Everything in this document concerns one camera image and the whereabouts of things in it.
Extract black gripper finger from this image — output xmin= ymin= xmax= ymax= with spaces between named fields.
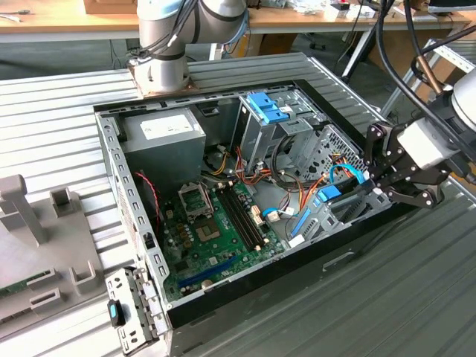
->
xmin=363 ymin=123 xmax=405 ymax=187
xmin=373 ymin=178 xmax=445 ymax=210

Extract light blue SATA wire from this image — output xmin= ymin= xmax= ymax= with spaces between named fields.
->
xmin=262 ymin=163 xmax=364 ymax=221

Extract hard disk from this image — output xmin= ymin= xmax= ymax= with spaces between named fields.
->
xmin=292 ymin=174 xmax=375 ymax=239

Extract orange red yellow power wire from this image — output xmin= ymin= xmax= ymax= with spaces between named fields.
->
xmin=297 ymin=154 xmax=353 ymax=209

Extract silver disk bay cage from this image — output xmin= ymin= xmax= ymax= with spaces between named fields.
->
xmin=288 ymin=174 xmax=395 ymax=246

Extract black tripod stand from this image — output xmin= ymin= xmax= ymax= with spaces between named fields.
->
xmin=341 ymin=0 xmax=396 ymax=80

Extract large brown cardboard box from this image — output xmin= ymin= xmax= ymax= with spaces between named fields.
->
xmin=367 ymin=31 xmax=470 ymax=104

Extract black chair base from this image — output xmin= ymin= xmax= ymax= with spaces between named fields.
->
xmin=307 ymin=32 xmax=328 ymax=51

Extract silver optical drive cage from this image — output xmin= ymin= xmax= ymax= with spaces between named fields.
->
xmin=230 ymin=89 xmax=329 ymax=176

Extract blue drive cage latch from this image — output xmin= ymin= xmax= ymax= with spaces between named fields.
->
xmin=245 ymin=91 xmax=292 ymax=124

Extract white cardboard box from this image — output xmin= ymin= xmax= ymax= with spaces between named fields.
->
xmin=324 ymin=1 xmax=376 ymax=19

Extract small brown cardboard box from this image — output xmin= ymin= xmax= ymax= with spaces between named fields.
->
xmin=237 ymin=33 xmax=299 ymax=57

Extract black monitor stand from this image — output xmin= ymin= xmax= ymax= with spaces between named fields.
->
xmin=426 ymin=0 xmax=464 ymax=16

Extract black RAM slot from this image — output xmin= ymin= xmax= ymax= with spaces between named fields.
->
xmin=219 ymin=187 xmax=255 ymax=251
xmin=227 ymin=186 xmax=263 ymax=250
xmin=231 ymin=185 xmax=267 ymax=248
xmin=222 ymin=187 xmax=259 ymax=251

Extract green motherboard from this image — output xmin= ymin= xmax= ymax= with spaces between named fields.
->
xmin=161 ymin=178 xmax=289 ymax=300

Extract CPU socket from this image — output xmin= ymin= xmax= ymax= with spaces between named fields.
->
xmin=195 ymin=219 xmax=222 ymax=242

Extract black open PC case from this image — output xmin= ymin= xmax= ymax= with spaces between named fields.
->
xmin=92 ymin=77 xmax=431 ymax=357

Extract metal socket cover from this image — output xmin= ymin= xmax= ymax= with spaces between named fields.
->
xmin=177 ymin=181 xmax=215 ymax=220

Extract blue expansion slot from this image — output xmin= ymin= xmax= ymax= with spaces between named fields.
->
xmin=178 ymin=254 xmax=239 ymax=289

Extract grey power supply unit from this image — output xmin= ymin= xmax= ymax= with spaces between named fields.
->
xmin=119 ymin=112 xmax=208 ymax=194

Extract black latch with blue stripe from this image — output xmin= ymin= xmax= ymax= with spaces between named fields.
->
xmin=106 ymin=300 xmax=126 ymax=328

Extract grey parts rack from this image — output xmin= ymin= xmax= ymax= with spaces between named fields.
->
xmin=0 ymin=174 xmax=109 ymax=338

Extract long wooden desk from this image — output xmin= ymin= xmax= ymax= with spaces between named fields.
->
xmin=0 ymin=0 xmax=472 ymax=44

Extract green circuit card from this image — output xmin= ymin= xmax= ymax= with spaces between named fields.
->
xmin=0 ymin=278 xmax=30 ymax=300

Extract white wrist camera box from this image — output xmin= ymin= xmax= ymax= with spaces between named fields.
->
xmin=396 ymin=120 xmax=461 ymax=171

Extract thick black cable bundle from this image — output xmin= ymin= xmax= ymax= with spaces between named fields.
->
xmin=271 ymin=132 xmax=303 ymax=191

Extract thick black wrist cables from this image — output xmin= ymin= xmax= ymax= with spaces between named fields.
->
xmin=374 ymin=0 xmax=460 ymax=126

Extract metal shelf frame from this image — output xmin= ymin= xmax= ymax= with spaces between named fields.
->
xmin=379 ymin=38 xmax=476 ymax=120

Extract white connector with thin wires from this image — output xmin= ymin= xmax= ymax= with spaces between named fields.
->
xmin=265 ymin=192 xmax=299 ymax=225

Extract red orange wire bundle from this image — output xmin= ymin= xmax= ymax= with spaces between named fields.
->
xmin=234 ymin=144 xmax=279 ymax=187

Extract yellow black wire bundle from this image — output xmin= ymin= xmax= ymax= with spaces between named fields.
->
xmin=203 ymin=144 xmax=239 ymax=177

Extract red black twisted wire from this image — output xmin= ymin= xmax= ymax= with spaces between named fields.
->
xmin=134 ymin=170 xmax=163 ymax=230

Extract thin black hanging cables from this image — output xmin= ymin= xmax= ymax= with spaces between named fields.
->
xmin=126 ymin=0 xmax=194 ymax=60

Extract metal expansion slot bracket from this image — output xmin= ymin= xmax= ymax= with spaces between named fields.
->
xmin=105 ymin=266 xmax=170 ymax=354

